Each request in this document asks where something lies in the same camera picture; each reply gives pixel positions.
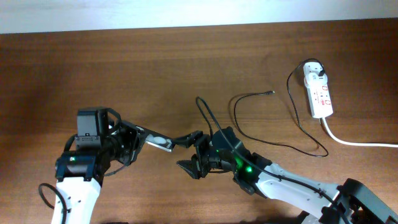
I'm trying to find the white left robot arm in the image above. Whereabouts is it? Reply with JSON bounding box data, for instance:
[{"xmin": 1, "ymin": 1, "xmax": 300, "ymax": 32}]
[{"xmin": 52, "ymin": 107, "xmax": 146, "ymax": 223}]

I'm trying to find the white surge protector power strip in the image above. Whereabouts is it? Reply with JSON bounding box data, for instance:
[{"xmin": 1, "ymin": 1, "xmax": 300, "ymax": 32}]
[{"xmin": 305, "ymin": 82, "xmax": 333, "ymax": 118}]

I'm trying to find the white USB charger adapter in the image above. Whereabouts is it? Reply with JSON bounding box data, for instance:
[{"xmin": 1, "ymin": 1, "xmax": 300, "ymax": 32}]
[{"xmin": 303, "ymin": 62, "xmax": 328, "ymax": 88}]

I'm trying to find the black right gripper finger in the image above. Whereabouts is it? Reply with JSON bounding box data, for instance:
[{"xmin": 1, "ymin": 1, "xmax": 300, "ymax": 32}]
[
  {"xmin": 177, "ymin": 159, "xmax": 201, "ymax": 179},
  {"xmin": 172, "ymin": 131, "xmax": 203, "ymax": 148}
]

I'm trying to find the black Galaxy smartphone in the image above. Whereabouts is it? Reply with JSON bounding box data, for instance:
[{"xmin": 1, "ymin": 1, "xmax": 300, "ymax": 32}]
[{"xmin": 145, "ymin": 133, "xmax": 175, "ymax": 152}]

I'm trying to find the black USB charging cable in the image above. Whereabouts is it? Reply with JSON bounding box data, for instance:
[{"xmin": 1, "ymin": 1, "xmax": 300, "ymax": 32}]
[{"xmin": 233, "ymin": 58, "xmax": 330, "ymax": 158}]

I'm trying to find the white power strip cord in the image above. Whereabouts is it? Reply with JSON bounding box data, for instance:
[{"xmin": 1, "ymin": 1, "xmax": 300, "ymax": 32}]
[{"xmin": 319, "ymin": 116, "xmax": 398, "ymax": 149}]

